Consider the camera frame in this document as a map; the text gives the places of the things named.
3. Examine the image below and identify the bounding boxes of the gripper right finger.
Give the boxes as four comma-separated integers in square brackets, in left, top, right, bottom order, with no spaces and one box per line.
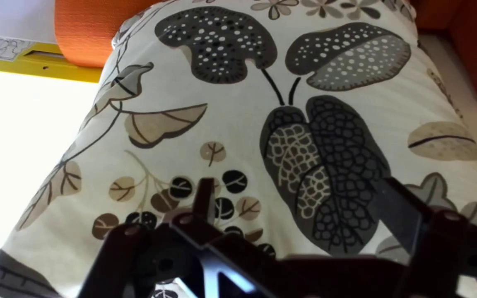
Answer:
[369,177,477,298]

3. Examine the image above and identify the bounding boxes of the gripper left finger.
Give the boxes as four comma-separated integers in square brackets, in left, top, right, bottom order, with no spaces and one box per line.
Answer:
[77,178,278,298]

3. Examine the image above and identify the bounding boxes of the white leaf print pillow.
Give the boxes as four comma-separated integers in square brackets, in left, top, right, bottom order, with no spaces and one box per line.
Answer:
[0,0,477,298]

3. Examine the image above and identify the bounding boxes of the orange sofa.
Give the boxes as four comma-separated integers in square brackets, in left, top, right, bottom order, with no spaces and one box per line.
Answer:
[54,0,477,112]

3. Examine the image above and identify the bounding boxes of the yellow frame with sticker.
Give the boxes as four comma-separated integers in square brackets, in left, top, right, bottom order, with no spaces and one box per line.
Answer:
[0,34,103,83]

